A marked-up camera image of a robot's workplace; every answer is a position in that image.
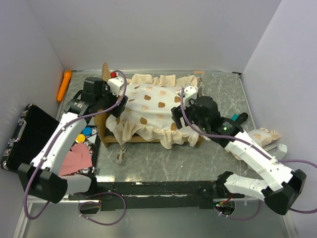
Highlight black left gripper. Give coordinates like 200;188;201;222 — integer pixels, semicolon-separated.
95;81;128;118

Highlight wooden pet bed frame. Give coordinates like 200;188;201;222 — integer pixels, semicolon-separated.
93;62;205;148

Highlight bear print bed mattress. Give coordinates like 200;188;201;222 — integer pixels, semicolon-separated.
106;73;205;164

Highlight small bear print pillow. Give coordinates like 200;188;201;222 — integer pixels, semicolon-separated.
248;128;281;147

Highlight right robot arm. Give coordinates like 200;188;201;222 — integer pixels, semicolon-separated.
171;96;307;215

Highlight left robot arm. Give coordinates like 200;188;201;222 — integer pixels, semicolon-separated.
17;70;128;203

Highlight orange plastic carrot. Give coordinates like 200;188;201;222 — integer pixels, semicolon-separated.
56;70;72;103

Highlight blue round cap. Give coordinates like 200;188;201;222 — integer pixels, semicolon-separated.
82;127;92;136

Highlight yellow round cap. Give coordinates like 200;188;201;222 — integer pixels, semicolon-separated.
75;133;86;143

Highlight pink paper sheets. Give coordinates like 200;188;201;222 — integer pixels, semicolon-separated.
59;143;93;176

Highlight black open carrying case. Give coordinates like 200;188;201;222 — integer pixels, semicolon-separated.
1;104;100;176

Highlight white lint roller box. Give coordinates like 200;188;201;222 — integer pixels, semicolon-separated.
263;143;288;160

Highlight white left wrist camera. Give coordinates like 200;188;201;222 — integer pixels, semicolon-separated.
107;70;127;97

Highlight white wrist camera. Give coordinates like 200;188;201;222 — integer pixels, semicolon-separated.
107;70;127;97
183;85;198;101

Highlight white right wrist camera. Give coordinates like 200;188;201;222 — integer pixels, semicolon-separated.
183;85;198;101

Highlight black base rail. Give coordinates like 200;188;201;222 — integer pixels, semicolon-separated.
68;180;244;211

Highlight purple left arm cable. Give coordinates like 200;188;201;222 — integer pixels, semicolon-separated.
23;69;127;226

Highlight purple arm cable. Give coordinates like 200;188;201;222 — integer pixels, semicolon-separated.
23;69;127;226
180;87;317;222

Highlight aluminium frame rail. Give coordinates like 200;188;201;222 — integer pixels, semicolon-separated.
27;194;256;203

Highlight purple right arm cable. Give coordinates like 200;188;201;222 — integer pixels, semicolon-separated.
180;87;317;222

